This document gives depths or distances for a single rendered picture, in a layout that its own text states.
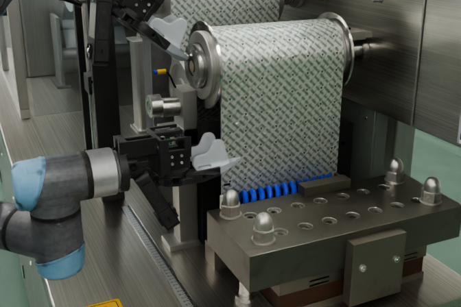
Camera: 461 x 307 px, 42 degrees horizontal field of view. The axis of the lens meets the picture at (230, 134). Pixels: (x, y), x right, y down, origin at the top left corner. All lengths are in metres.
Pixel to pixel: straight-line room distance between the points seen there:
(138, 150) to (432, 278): 0.55
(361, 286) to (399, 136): 0.50
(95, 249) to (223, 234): 0.31
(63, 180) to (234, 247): 0.27
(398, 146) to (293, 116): 0.41
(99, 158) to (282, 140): 0.33
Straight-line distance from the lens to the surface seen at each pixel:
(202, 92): 1.02
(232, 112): 1.00
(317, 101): 1.07
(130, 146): 0.93
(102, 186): 0.92
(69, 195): 0.92
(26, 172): 0.91
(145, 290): 1.04
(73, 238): 0.96
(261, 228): 0.89
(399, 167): 1.12
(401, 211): 1.03
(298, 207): 1.03
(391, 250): 0.99
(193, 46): 1.00
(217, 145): 0.98
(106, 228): 1.24
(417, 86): 1.08
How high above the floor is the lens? 1.48
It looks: 19 degrees down
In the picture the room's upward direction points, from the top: straight up
